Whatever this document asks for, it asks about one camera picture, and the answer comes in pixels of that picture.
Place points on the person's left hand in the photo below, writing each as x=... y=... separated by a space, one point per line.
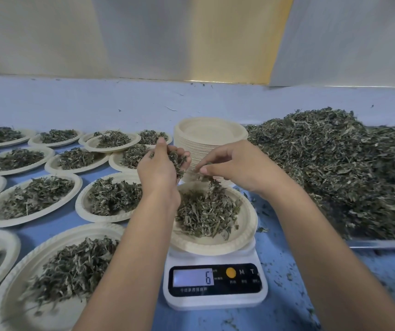
x=154 y=172

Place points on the person's right hand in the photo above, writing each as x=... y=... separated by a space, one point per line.
x=245 y=165

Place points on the person's right fingers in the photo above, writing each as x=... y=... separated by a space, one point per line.
x=214 y=160

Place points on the person's left thumb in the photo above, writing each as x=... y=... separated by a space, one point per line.
x=162 y=144

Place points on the pinch of dried green leaves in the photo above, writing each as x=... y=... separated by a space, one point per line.
x=202 y=176

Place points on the handful of dried green leaves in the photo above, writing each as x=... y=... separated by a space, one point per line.
x=177 y=164

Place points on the person's left forearm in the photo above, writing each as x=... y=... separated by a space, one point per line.
x=131 y=261

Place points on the person's right forearm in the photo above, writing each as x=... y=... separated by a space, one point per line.
x=325 y=258

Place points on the stack of empty paper plates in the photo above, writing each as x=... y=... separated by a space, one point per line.
x=211 y=132

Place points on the dried leaf portion being weighed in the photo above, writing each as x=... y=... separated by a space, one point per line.
x=206 y=212

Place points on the scattered leaf crumbs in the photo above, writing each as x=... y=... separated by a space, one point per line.
x=262 y=230

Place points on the beige paper weighing plate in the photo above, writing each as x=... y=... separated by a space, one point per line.
x=218 y=247

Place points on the large pile of dried leaves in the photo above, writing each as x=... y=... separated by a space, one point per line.
x=339 y=161

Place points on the small heaps of dried leaves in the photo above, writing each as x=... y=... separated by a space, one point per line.
x=35 y=194

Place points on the white digital kitchen scale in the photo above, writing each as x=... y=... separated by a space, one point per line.
x=214 y=303

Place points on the metal tray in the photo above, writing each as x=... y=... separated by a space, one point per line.
x=383 y=244

